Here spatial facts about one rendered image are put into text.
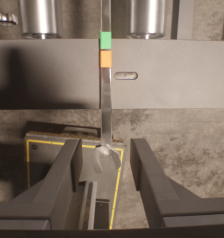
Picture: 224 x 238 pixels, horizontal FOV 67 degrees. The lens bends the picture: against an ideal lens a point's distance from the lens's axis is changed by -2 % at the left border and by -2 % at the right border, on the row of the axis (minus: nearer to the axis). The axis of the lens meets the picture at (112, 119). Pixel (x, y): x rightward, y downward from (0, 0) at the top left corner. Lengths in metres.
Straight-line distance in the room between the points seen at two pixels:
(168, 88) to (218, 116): 1.51
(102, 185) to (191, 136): 0.88
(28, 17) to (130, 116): 1.12
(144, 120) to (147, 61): 1.27
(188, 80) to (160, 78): 0.04
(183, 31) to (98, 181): 1.06
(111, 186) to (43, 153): 0.53
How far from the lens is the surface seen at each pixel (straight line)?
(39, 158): 1.31
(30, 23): 0.53
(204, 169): 1.90
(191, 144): 1.72
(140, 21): 0.51
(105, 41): 0.23
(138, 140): 0.15
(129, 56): 0.23
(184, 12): 0.69
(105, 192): 1.39
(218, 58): 0.27
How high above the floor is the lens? 1.40
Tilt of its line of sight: 74 degrees down
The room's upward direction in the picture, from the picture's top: 174 degrees clockwise
